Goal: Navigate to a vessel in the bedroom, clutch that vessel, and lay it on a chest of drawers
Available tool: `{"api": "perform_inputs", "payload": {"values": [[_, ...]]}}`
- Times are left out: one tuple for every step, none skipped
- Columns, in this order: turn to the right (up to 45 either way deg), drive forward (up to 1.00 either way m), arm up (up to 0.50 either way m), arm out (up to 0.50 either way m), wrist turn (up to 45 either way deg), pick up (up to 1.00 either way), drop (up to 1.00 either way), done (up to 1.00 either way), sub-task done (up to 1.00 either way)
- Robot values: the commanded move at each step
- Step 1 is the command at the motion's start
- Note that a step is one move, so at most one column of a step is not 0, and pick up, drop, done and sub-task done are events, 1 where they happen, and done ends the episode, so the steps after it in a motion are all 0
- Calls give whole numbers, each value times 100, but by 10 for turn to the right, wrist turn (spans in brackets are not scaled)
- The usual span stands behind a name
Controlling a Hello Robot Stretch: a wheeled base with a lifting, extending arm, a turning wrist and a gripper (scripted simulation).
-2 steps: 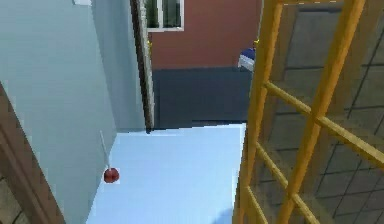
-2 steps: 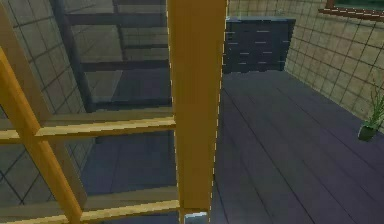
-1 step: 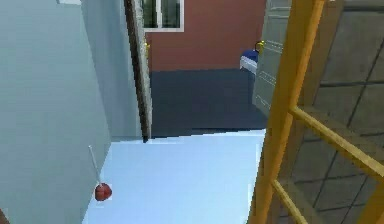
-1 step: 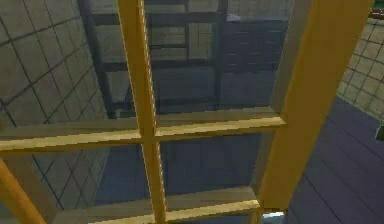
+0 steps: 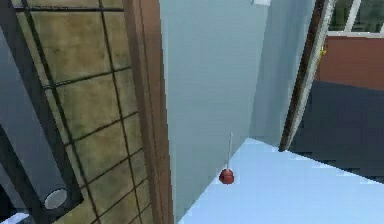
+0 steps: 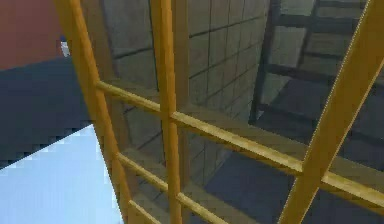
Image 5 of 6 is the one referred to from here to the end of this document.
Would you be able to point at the window with white frame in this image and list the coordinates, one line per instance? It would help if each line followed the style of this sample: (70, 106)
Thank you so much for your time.
(356, 16)

